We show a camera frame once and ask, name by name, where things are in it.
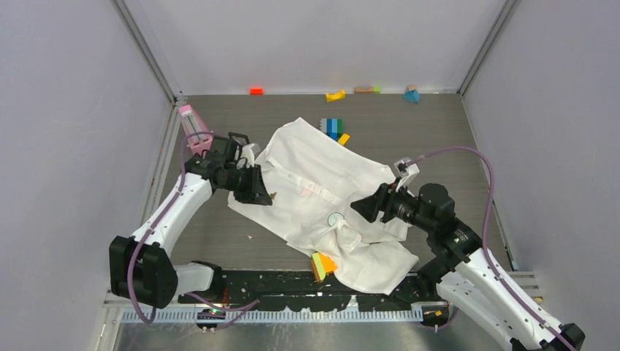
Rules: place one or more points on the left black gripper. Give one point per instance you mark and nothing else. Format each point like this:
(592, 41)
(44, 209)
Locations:
(257, 194)

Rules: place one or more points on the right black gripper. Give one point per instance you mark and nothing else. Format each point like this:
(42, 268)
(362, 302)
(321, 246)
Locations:
(369, 207)

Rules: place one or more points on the white shirt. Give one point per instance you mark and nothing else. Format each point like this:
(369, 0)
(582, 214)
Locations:
(313, 177)

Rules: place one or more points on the black frame display box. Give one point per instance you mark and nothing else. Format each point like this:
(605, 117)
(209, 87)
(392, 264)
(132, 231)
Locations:
(241, 139)

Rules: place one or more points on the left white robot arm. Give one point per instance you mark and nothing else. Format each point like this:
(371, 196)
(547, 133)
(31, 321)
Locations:
(140, 265)

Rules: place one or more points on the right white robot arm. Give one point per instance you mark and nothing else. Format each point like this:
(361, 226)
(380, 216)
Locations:
(467, 275)

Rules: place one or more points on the small yellow block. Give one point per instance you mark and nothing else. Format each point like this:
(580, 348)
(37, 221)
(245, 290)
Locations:
(344, 139)

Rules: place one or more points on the orange yellow block pile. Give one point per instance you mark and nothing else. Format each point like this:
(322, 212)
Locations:
(322, 266)

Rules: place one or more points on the grey blue green block stack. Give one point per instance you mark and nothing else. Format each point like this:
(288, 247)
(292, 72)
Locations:
(332, 127)

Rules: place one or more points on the pink metronome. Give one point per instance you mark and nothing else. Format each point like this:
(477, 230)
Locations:
(198, 134)

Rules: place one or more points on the yellow arch block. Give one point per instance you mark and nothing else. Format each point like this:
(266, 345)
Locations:
(332, 97)

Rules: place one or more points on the tan and green block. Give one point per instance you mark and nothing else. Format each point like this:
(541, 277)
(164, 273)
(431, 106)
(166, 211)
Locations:
(367, 90)

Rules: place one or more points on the blue triangle block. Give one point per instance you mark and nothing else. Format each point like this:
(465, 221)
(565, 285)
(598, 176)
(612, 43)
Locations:
(411, 94)

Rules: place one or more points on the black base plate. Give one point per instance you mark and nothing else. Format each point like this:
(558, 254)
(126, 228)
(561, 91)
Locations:
(299, 291)

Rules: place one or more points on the red block at wall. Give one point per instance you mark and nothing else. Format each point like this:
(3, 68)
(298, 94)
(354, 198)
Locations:
(256, 91)

